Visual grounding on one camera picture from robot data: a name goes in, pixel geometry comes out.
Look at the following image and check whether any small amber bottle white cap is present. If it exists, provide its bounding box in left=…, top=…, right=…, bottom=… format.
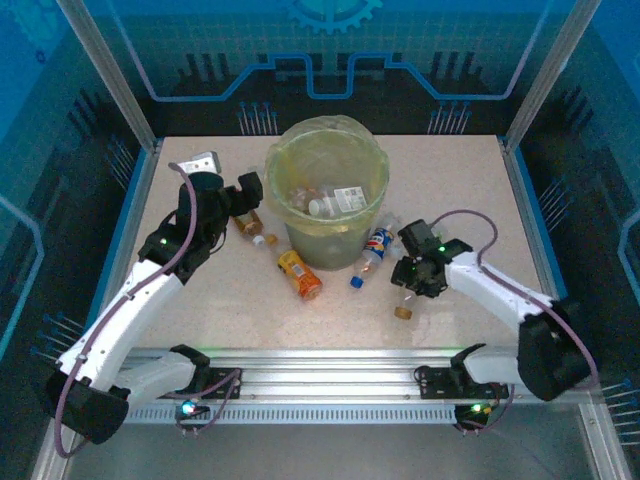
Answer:
left=231, top=208, right=267, bottom=248

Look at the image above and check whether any pepsi bottle blue cap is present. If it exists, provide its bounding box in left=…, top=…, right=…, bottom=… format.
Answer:
left=348, top=213, right=403, bottom=291

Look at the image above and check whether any round bin with yellowish liner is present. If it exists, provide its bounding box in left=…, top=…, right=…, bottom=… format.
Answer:
left=266, top=114, right=392, bottom=271

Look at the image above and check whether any green lit connector board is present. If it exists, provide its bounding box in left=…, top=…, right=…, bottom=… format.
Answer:
left=174, top=394, right=211, bottom=419
left=454, top=399, right=501, bottom=421

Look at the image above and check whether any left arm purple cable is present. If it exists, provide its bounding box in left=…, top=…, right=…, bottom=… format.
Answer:
left=53, top=162, right=244, bottom=459

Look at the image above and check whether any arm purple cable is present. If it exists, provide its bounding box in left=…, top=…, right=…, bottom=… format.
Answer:
left=53, top=162, right=244, bottom=459
left=429, top=209, right=601, bottom=436

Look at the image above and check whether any table side rail blue edge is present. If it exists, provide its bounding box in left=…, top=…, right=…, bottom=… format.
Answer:
left=82, top=137, right=166, bottom=364
left=499, top=135, right=589, bottom=364

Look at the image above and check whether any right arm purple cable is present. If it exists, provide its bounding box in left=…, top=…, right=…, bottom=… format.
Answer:
left=429, top=209, right=601, bottom=436

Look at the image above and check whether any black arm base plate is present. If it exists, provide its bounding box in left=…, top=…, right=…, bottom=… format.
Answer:
left=199, top=367, right=245, bottom=401
left=413, top=363, right=471, bottom=401

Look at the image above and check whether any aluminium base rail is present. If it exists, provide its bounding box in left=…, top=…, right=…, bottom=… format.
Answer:
left=59, top=347, right=606, bottom=406

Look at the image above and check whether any aluminium frame post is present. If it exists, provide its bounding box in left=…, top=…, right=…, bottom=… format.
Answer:
left=54, top=0, right=164, bottom=151
left=502, top=0, right=604, bottom=151

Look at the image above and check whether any slotted grey cable duct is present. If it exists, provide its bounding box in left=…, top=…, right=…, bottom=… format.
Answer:
left=122, top=404, right=466, bottom=426

